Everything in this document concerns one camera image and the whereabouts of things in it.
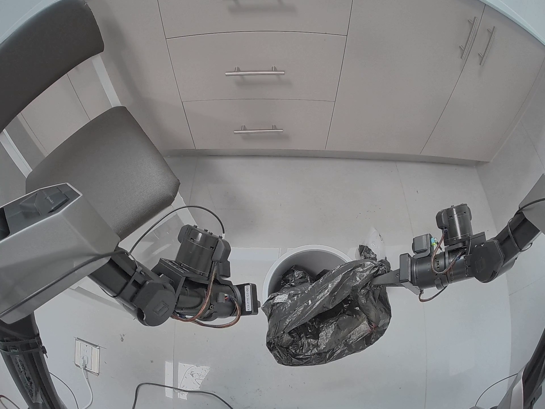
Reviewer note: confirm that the grey padded chair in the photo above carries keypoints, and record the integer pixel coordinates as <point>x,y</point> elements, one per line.
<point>106,156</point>

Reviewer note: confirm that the black plastic bag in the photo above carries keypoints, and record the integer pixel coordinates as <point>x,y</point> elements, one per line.
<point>332,313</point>

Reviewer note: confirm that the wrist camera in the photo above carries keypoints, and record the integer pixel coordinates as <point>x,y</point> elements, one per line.
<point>222,258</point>
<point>421,244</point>

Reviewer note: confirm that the white trash bin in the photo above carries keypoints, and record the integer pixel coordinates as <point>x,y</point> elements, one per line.
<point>293,256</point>

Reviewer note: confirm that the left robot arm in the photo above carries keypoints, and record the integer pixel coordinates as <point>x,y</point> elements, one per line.
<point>55,245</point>

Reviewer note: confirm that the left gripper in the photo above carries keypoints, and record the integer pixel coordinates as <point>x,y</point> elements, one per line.
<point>221,303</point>

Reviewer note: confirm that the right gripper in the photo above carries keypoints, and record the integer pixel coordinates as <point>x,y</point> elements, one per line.
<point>430,271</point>

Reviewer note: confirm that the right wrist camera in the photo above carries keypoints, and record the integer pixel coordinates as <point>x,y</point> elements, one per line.
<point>421,244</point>

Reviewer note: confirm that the beige cabinet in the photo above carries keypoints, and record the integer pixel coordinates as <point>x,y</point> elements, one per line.
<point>264,49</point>

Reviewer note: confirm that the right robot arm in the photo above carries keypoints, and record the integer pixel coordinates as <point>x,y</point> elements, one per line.
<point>489,262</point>

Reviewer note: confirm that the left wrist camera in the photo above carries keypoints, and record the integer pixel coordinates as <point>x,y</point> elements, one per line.
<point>222,258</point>

